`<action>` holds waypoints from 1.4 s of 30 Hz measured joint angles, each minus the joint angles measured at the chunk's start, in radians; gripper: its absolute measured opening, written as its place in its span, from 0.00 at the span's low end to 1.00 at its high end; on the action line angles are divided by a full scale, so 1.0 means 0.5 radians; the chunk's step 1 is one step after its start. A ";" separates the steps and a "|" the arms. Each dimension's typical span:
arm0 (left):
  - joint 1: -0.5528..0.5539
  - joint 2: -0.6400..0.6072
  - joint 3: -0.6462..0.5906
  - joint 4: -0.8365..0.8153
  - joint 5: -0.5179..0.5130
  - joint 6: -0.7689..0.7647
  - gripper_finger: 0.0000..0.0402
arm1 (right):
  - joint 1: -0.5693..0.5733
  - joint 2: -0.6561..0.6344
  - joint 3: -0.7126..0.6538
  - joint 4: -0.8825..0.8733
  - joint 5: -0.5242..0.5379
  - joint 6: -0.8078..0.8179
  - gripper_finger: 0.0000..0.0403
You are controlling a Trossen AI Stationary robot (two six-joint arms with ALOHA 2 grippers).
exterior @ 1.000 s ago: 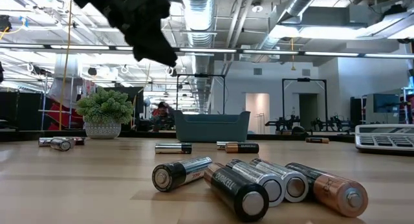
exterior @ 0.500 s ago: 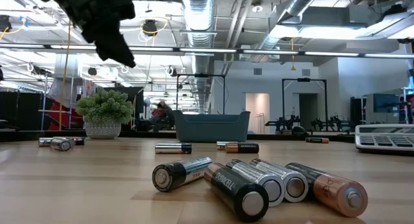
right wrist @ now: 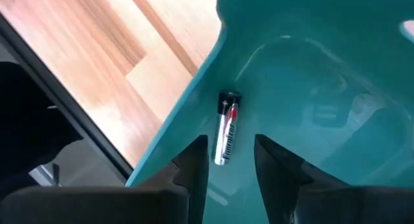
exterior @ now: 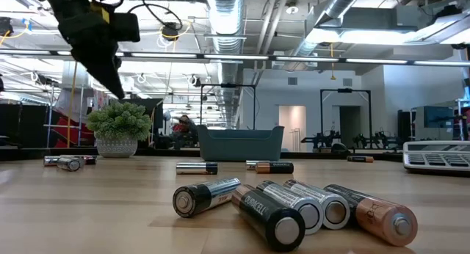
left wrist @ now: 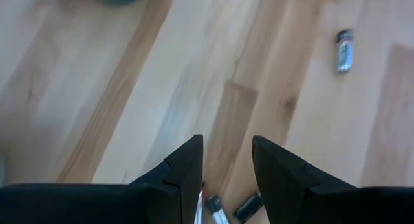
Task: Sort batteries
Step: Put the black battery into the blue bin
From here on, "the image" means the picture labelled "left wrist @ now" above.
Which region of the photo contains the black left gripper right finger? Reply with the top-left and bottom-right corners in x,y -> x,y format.
252,135 -> 414,224

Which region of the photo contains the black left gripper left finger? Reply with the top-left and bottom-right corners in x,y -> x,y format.
0,135 -> 204,224

